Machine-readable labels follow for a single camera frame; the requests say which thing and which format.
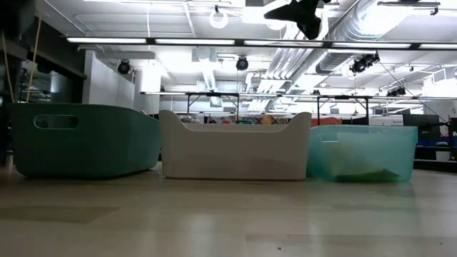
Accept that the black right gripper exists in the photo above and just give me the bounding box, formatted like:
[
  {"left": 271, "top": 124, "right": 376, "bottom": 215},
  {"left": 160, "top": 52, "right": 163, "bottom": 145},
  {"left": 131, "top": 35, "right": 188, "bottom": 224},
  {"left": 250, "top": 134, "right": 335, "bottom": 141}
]
[{"left": 263, "top": 0, "right": 332, "bottom": 41}]

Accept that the dark teal plastic bin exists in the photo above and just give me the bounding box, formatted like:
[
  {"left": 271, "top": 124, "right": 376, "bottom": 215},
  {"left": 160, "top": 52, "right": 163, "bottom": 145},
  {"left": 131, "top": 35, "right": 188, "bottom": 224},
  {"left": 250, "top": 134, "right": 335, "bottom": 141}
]
[{"left": 9, "top": 103, "right": 161, "bottom": 179}]

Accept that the black spotlight cluster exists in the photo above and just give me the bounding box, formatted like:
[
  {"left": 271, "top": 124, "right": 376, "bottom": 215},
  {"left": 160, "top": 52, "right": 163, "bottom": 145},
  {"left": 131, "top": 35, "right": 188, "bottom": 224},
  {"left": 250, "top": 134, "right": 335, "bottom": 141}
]
[{"left": 349, "top": 52, "right": 381, "bottom": 74}]

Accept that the colourful patterned banner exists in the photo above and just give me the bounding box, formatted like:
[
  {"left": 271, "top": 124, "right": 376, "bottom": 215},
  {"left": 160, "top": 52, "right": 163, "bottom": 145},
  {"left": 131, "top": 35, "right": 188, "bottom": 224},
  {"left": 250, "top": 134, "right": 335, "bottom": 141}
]
[{"left": 205, "top": 114, "right": 291, "bottom": 126}]

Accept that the orange cloth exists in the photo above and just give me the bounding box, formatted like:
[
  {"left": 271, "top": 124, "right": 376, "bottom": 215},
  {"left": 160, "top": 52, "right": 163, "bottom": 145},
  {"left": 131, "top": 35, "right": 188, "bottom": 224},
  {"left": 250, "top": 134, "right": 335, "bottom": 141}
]
[{"left": 310, "top": 116, "right": 343, "bottom": 128}]

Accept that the translucent aqua plastic bin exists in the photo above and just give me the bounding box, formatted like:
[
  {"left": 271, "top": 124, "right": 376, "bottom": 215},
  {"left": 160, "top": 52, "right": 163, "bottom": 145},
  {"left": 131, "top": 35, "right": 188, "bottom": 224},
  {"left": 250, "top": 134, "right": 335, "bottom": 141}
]
[{"left": 306, "top": 124, "right": 418, "bottom": 183}]

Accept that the white plastic bin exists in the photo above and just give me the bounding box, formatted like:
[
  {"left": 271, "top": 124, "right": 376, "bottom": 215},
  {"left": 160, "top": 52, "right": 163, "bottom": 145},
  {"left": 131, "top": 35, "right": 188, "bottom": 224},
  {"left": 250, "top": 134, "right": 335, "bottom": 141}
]
[{"left": 159, "top": 109, "right": 313, "bottom": 181}]

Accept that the dark monitor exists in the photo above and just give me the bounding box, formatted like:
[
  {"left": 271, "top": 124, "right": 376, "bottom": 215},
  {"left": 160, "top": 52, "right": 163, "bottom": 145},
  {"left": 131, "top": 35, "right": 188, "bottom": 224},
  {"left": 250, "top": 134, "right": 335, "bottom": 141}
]
[{"left": 403, "top": 114, "right": 441, "bottom": 147}]

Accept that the long ceiling light bar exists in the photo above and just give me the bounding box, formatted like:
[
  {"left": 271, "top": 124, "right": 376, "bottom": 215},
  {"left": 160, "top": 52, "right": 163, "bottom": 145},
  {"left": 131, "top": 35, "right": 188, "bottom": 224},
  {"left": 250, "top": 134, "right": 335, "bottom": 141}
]
[{"left": 66, "top": 35, "right": 457, "bottom": 51}]

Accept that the white ceiling ring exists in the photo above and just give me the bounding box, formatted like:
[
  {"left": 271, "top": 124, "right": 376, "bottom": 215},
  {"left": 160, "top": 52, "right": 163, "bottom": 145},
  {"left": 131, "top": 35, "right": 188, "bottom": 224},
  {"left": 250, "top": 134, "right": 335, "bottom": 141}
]
[{"left": 209, "top": 9, "right": 229, "bottom": 29}]

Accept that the black frame table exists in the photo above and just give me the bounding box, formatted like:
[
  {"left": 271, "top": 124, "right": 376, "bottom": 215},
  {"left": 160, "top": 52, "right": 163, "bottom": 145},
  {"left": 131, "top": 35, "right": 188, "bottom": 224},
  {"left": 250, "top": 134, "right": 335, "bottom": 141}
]
[
  {"left": 316, "top": 94, "right": 371, "bottom": 126},
  {"left": 185, "top": 91, "right": 241, "bottom": 123}
]

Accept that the black ceiling bracket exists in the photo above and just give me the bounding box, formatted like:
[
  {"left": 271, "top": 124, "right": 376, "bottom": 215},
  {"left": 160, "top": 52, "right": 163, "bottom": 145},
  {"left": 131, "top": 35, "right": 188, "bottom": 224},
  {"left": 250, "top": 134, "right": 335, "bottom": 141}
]
[{"left": 377, "top": 1, "right": 441, "bottom": 16}]

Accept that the yellow cable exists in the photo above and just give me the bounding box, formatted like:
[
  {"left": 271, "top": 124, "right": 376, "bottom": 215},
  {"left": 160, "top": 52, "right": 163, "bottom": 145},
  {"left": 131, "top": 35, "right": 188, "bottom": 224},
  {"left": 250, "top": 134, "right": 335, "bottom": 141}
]
[
  {"left": 1, "top": 31, "right": 16, "bottom": 104},
  {"left": 26, "top": 16, "right": 43, "bottom": 104}
]

